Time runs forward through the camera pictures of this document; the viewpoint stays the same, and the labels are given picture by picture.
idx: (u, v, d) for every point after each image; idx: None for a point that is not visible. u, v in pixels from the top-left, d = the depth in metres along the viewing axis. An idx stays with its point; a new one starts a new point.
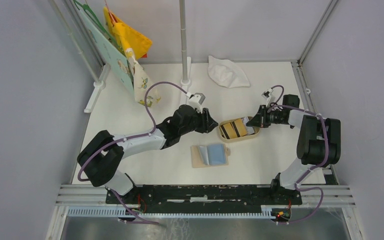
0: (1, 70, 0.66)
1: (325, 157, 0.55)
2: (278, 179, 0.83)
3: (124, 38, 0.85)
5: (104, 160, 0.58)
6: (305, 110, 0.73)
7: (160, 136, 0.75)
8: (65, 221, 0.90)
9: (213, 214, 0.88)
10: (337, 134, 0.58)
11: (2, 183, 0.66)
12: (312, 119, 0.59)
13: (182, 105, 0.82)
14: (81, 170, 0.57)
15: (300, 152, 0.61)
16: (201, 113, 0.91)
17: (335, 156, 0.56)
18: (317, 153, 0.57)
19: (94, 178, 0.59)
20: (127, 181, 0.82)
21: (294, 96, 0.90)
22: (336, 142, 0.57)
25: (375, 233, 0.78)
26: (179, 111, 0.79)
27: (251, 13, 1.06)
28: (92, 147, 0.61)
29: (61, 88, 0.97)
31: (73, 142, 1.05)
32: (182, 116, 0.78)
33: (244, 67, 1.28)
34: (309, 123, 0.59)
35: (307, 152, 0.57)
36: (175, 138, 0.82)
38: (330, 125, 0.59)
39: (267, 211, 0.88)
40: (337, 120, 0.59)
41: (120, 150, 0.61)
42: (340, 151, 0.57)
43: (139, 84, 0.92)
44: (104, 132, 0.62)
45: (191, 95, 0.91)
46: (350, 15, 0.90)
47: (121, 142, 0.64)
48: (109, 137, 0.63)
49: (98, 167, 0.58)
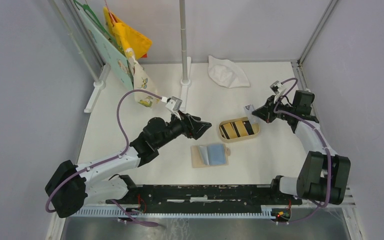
0: (1, 70, 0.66)
1: (326, 201, 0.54)
2: (278, 179, 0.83)
3: (124, 38, 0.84)
5: (68, 192, 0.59)
6: (315, 128, 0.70)
7: (133, 155, 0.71)
8: (65, 221, 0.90)
9: (213, 214, 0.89)
10: (344, 175, 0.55)
11: (2, 182, 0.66)
12: (318, 157, 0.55)
13: (153, 118, 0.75)
14: (47, 201, 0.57)
15: (300, 188, 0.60)
16: (181, 119, 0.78)
17: (338, 197, 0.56)
18: (318, 193, 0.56)
19: (59, 210, 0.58)
20: (118, 187, 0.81)
21: (308, 95, 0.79)
22: (341, 186, 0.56)
25: (375, 233, 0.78)
26: (148, 128, 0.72)
27: (251, 14, 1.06)
28: (55, 180, 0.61)
29: (61, 88, 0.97)
31: (73, 143, 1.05)
32: (150, 134, 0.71)
33: (244, 67, 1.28)
34: (315, 162, 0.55)
35: (307, 191, 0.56)
36: (153, 152, 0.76)
38: (338, 165, 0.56)
39: (267, 211, 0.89)
40: (347, 160, 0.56)
41: (83, 182, 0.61)
42: (342, 194, 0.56)
43: (139, 84, 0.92)
44: (67, 163, 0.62)
45: (167, 99, 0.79)
46: (349, 16, 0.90)
47: (85, 172, 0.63)
48: (73, 167, 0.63)
49: (63, 200, 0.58)
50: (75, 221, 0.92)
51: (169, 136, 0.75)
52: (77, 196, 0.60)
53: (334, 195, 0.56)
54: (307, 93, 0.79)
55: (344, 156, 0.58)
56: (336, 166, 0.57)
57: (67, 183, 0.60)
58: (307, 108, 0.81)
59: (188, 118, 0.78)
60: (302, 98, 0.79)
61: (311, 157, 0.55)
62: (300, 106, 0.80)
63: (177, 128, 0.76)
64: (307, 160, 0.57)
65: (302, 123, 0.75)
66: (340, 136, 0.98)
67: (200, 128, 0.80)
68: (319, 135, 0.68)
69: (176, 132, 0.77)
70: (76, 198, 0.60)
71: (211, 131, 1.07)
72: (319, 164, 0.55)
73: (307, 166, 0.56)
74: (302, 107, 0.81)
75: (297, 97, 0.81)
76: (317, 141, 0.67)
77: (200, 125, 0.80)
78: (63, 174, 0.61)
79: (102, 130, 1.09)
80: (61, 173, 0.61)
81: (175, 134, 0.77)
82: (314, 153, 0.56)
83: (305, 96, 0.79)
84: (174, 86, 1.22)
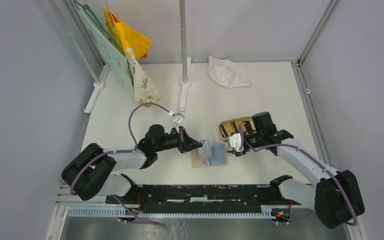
0: (1, 70, 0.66)
1: (356, 219, 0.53)
2: (275, 186, 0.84)
3: (124, 38, 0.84)
5: (94, 170, 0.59)
6: (299, 148, 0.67)
7: (142, 154, 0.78)
8: (65, 221, 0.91)
9: (213, 214, 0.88)
10: (356, 188, 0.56)
11: (3, 182, 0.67)
12: (327, 186, 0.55)
13: (154, 125, 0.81)
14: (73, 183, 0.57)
15: (324, 218, 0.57)
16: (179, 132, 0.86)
17: (360, 209, 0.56)
18: (346, 217, 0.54)
19: (83, 190, 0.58)
20: (122, 181, 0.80)
21: (267, 115, 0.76)
22: (359, 200, 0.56)
25: (376, 233, 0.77)
26: (150, 133, 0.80)
27: (251, 13, 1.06)
28: (80, 160, 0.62)
29: (61, 88, 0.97)
31: (73, 143, 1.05)
32: (152, 139, 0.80)
33: (244, 67, 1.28)
34: (328, 192, 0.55)
35: (337, 222, 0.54)
36: (153, 157, 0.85)
38: (346, 183, 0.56)
39: (267, 211, 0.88)
40: (352, 175, 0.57)
41: (112, 160, 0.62)
42: (362, 202, 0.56)
43: (139, 84, 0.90)
44: (94, 145, 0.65)
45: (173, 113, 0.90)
46: (349, 16, 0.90)
47: (111, 154, 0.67)
48: (100, 149, 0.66)
49: (89, 179, 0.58)
50: (75, 221, 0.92)
51: (165, 145, 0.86)
52: (103, 174, 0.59)
53: (356, 209, 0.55)
54: (262, 114, 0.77)
55: (345, 170, 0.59)
56: (342, 181, 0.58)
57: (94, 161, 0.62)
58: (273, 126, 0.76)
59: (182, 135, 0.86)
60: (263, 121, 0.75)
61: (323, 190, 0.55)
62: (266, 128, 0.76)
63: (173, 140, 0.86)
64: (319, 192, 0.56)
65: (282, 147, 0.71)
66: (340, 136, 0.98)
67: (191, 144, 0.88)
68: (309, 157, 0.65)
69: (171, 144, 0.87)
70: (101, 176, 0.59)
71: (211, 131, 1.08)
72: (334, 192, 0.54)
73: (322, 198, 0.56)
74: (269, 128, 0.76)
75: (257, 121, 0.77)
76: (314, 166, 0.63)
77: (192, 142, 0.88)
78: (90, 155, 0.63)
79: (102, 130, 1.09)
80: (89, 154, 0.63)
81: (171, 145, 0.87)
82: (323, 183, 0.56)
83: (264, 117, 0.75)
84: (174, 86, 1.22)
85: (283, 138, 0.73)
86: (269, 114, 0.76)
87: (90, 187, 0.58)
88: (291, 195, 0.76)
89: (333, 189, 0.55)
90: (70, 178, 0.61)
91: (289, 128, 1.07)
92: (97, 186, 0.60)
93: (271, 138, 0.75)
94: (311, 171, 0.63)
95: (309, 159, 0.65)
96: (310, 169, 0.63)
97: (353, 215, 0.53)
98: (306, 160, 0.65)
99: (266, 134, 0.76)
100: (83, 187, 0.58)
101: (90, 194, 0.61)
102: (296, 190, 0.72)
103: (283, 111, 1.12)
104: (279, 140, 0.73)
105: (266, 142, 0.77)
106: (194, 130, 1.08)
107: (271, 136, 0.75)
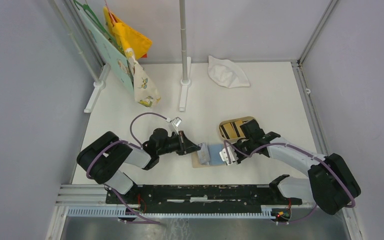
0: (0, 70, 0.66)
1: (354, 199, 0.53)
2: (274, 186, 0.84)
3: (124, 38, 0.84)
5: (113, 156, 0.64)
6: (286, 144, 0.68)
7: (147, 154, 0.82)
8: (65, 221, 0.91)
9: (213, 214, 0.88)
10: (346, 170, 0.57)
11: (2, 182, 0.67)
12: (319, 172, 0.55)
13: (158, 129, 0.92)
14: (91, 165, 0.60)
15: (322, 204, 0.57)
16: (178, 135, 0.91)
17: (355, 190, 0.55)
18: (344, 200, 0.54)
19: (99, 173, 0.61)
20: (125, 179, 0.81)
21: (253, 122, 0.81)
22: (352, 180, 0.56)
25: (375, 232, 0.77)
26: (154, 136, 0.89)
27: (251, 13, 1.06)
28: (97, 145, 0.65)
29: (61, 88, 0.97)
31: (73, 143, 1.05)
32: (157, 140, 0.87)
33: (244, 67, 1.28)
34: (320, 177, 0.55)
35: (336, 206, 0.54)
36: (155, 160, 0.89)
38: (336, 165, 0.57)
39: (267, 211, 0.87)
40: (338, 157, 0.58)
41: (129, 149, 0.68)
42: (356, 182, 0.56)
43: (139, 84, 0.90)
44: (110, 133, 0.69)
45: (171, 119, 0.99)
46: (349, 16, 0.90)
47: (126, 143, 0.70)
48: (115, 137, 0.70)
49: (107, 163, 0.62)
50: (75, 221, 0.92)
51: (166, 148, 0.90)
52: (121, 160, 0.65)
53: (352, 190, 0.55)
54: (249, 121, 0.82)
55: (332, 154, 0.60)
56: (332, 165, 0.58)
57: (111, 148, 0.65)
58: (259, 131, 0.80)
59: (181, 138, 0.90)
60: (250, 127, 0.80)
61: (315, 176, 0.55)
62: (254, 134, 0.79)
63: (174, 144, 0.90)
64: (311, 180, 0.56)
65: (271, 146, 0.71)
66: (339, 136, 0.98)
67: (191, 146, 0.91)
68: (296, 149, 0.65)
69: (172, 147, 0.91)
70: (118, 162, 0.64)
71: (211, 131, 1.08)
72: (327, 177, 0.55)
73: (316, 185, 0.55)
74: (256, 134, 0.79)
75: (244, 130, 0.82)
76: (303, 155, 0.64)
77: (190, 145, 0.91)
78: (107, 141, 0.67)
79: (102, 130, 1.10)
80: (106, 140, 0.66)
81: (171, 149, 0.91)
82: (313, 169, 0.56)
83: (251, 125, 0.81)
84: (174, 86, 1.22)
85: (272, 139, 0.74)
86: (255, 121, 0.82)
87: (107, 170, 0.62)
88: (292, 194, 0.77)
89: (324, 174, 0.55)
90: (84, 161, 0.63)
91: (289, 128, 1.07)
92: (112, 171, 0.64)
93: (261, 140, 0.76)
94: (301, 160, 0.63)
95: (298, 151, 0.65)
96: (300, 159, 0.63)
97: (349, 196, 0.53)
98: (296, 153, 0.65)
99: (255, 139, 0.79)
100: (99, 170, 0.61)
101: (102, 179, 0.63)
102: (295, 189, 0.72)
103: (283, 111, 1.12)
104: (269, 141, 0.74)
105: (256, 145, 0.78)
106: (194, 130, 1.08)
107: (260, 139, 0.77)
